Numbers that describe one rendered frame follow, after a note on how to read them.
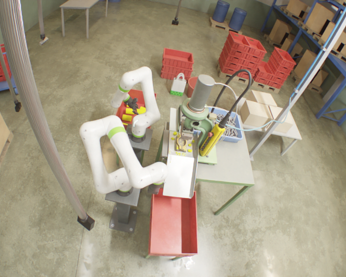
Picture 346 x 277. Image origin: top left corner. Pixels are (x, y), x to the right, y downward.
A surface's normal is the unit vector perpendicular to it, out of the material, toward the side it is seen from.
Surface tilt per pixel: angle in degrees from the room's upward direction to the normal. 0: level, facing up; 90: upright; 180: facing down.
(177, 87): 85
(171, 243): 0
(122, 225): 0
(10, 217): 0
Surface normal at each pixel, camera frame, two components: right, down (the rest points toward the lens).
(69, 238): 0.21, -0.61
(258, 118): -0.04, 0.78
